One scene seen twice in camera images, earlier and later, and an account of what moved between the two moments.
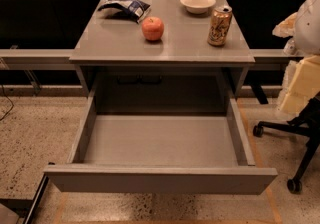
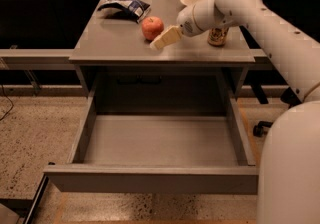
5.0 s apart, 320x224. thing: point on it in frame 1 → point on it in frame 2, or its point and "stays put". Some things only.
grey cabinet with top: [179, 73] stays put
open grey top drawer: [162, 153] stays put
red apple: [153, 28] stays put
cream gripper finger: [301, 83] → [168, 36]
